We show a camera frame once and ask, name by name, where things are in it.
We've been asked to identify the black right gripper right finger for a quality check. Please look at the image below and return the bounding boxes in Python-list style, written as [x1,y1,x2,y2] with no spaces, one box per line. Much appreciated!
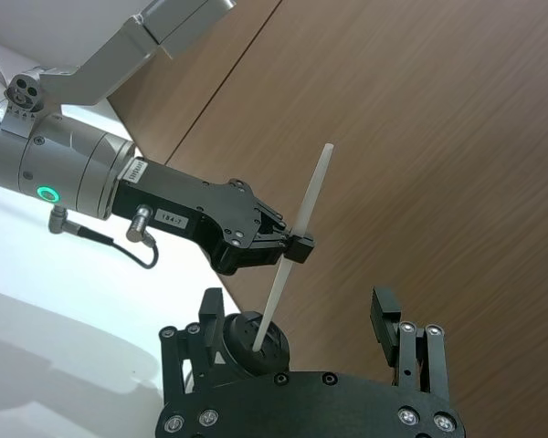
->
[369,286,449,397]

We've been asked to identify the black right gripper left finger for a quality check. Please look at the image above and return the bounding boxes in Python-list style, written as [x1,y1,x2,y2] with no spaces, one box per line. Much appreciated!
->
[158,287,232,405]

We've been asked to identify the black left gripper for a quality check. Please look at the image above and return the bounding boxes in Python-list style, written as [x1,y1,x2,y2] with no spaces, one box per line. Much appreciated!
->
[111,156,315,276]

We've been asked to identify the white plastic stick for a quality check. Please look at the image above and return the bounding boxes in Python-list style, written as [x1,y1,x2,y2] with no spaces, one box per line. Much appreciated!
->
[251,142,335,353]

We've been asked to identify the black round hub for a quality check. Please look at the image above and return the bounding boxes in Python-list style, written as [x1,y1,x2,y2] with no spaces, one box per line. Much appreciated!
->
[220,310,291,378]

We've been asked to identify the thin dark cable silver plugs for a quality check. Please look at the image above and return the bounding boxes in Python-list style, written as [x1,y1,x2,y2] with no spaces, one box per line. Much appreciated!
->
[47,204,160,270]

